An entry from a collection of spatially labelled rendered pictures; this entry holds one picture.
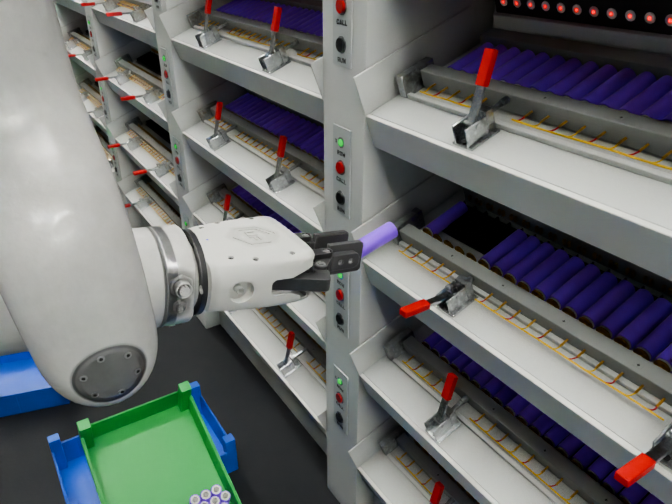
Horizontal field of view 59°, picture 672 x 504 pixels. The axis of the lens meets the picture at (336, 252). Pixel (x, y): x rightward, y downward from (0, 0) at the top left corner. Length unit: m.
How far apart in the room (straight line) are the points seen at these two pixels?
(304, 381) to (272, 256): 0.71
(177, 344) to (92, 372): 1.19
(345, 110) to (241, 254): 0.32
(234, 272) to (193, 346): 1.09
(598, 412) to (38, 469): 1.07
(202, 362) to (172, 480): 0.42
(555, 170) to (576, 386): 0.21
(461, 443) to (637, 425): 0.28
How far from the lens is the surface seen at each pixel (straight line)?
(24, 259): 0.37
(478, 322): 0.69
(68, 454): 1.34
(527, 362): 0.65
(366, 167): 0.76
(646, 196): 0.53
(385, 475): 1.03
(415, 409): 0.86
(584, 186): 0.54
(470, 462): 0.80
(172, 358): 1.55
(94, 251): 0.37
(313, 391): 1.17
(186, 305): 0.49
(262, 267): 0.50
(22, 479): 1.36
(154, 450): 1.20
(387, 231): 0.62
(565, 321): 0.65
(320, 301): 1.05
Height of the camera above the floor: 0.92
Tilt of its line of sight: 28 degrees down
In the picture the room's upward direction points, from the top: straight up
